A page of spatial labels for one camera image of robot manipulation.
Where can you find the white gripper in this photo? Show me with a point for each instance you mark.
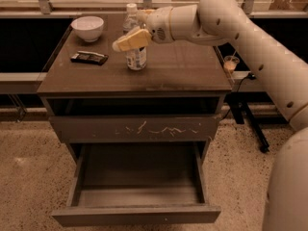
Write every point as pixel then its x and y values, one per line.
pixel 158 24

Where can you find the clear plastic water bottle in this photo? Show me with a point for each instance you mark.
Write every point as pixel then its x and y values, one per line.
pixel 136 58

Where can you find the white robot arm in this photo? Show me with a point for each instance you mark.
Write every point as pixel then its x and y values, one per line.
pixel 282 74

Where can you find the grey drawer cabinet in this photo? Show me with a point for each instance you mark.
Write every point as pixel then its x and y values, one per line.
pixel 180 79

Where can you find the scratched upper grey drawer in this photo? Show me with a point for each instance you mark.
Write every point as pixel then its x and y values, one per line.
pixel 134 128

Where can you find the open lower grey drawer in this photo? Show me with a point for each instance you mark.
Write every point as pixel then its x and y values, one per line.
pixel 137 183

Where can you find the white ceramic bowl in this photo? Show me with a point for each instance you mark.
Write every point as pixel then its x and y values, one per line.
pixel 88 28

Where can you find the black snack bar packet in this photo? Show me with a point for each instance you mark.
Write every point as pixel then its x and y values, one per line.
pixel 85 57

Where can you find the plastic cup with straw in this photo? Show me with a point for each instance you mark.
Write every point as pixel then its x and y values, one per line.
pixel 230 63

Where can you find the black power adapter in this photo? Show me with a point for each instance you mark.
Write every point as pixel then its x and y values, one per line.
pixel 251 76

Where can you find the black metal stand leg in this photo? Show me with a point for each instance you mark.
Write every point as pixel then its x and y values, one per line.
pixel 238 106

